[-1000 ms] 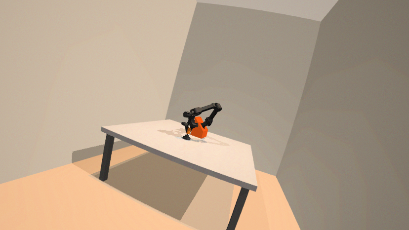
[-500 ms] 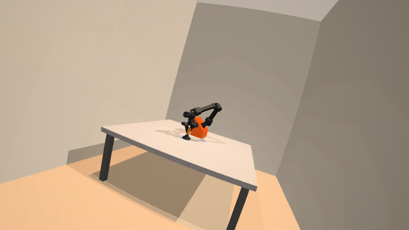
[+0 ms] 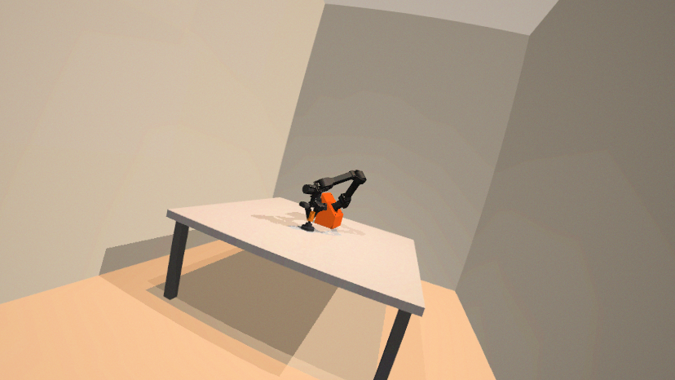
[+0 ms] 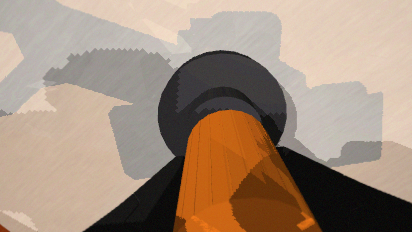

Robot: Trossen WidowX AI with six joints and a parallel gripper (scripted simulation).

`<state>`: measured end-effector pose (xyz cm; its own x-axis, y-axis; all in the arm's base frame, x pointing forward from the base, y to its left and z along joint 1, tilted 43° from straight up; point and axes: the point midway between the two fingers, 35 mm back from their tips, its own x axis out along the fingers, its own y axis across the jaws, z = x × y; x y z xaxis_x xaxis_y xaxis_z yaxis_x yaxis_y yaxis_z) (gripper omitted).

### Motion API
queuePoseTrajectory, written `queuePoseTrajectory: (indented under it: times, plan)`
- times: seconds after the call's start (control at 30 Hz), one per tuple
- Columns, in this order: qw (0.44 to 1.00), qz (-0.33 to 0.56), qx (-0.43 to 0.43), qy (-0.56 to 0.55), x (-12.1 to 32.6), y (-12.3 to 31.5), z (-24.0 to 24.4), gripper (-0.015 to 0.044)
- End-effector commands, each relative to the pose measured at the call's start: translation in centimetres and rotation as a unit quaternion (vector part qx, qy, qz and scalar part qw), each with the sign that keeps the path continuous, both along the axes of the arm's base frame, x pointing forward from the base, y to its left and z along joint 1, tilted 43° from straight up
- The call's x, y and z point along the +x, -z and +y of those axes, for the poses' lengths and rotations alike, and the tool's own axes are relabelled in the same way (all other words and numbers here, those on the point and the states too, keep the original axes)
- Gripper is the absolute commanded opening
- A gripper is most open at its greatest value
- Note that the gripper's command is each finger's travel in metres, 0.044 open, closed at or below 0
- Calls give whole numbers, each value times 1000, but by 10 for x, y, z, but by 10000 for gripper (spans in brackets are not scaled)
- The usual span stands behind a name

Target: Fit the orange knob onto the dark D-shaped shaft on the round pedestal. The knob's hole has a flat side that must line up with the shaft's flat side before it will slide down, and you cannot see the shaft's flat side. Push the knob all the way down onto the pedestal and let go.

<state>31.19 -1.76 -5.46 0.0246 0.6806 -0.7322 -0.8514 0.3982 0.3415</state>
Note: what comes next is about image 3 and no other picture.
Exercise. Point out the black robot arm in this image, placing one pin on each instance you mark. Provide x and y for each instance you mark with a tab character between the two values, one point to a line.
327	183

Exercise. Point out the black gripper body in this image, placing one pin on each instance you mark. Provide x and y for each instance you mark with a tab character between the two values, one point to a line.
308	206

